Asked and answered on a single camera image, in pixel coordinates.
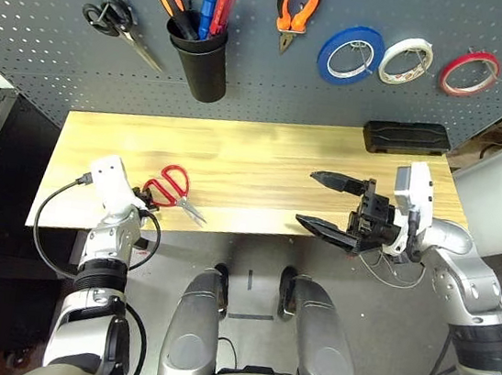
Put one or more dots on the silver robot right leg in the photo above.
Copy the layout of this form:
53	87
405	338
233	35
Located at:
319	340

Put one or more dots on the grey metal pegboard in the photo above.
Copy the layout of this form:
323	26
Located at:
246	80

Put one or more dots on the white tape roll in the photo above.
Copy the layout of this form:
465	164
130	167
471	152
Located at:
385	66

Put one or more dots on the orange black pliers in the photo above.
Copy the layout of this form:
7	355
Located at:
296	22

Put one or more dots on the silver robot leg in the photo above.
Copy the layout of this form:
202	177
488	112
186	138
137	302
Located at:
319	340
188	350

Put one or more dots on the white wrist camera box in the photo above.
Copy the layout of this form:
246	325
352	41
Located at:
418	186
110	183

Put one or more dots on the black plastic cup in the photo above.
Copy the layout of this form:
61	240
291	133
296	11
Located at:
201	70

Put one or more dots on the blue tape roll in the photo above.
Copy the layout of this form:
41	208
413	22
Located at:
325	61

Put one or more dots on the black plastic tool case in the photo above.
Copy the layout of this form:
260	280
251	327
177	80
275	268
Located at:
405	138

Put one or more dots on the silver robot left leg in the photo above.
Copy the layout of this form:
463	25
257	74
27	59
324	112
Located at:
188	350

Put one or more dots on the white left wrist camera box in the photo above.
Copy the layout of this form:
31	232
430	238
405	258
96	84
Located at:
110	183

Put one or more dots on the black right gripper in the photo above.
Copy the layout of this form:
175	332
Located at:
373	222

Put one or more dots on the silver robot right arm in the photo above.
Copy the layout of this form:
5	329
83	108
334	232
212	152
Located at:
465	280

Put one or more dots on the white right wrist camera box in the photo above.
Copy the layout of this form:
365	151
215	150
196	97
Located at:
418	186

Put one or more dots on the red tape roll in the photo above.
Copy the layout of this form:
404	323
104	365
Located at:
444	79

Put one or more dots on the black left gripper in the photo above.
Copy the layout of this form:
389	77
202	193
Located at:
147	201

